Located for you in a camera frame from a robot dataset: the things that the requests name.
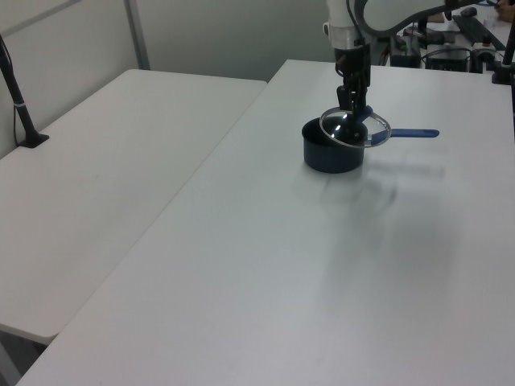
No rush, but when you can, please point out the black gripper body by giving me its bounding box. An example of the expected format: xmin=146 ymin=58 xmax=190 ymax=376
xmin=334 ymin=44 xmax=372 ymax=88

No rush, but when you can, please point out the glass lid with blue knob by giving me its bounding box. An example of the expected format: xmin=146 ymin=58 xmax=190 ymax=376
xmin=319 ymin=105 xmax=392 ymax=149

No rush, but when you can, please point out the black electronics box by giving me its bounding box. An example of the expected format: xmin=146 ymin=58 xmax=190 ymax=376
xmin=389 ymin=35 xmax=420 ymax=68

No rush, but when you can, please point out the black box device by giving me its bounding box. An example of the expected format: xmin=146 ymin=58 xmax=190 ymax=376
xmin=425 ymin=47 xmax=472 ymax=72

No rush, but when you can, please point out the black keyboard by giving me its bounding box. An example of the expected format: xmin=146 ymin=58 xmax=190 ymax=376
xmin=452 ymin=14 xmax=507 ymax=51

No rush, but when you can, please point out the small white desk device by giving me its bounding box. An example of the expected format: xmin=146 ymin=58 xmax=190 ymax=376
xmin=472 ymin=43 xmax=499 ymax=74

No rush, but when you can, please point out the white side table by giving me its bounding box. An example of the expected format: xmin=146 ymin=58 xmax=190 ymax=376
xmin=0 ymin=68 xmax=269 ymax=386

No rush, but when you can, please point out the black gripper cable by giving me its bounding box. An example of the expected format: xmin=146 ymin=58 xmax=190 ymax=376
xmin=345 ymin=0 xmax=367 ymax=46

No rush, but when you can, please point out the dark blue saucepan, blue handle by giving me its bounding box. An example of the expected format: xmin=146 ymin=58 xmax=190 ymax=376
xmin=300 ymin=115 xmax=440 ymax=175

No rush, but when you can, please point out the black clamped camera stand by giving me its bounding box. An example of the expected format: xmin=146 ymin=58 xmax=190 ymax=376
xmin=490 ymin=23 xmax=515 ymax=85

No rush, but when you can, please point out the grey partition frame post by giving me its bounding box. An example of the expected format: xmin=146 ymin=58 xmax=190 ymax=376
xmin=123 ymin=0 xmax=152 ymax=72

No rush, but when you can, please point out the black camera stand with base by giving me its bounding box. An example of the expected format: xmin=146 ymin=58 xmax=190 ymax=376
xmin=0 ymin=34 xmax=51 ymax=150

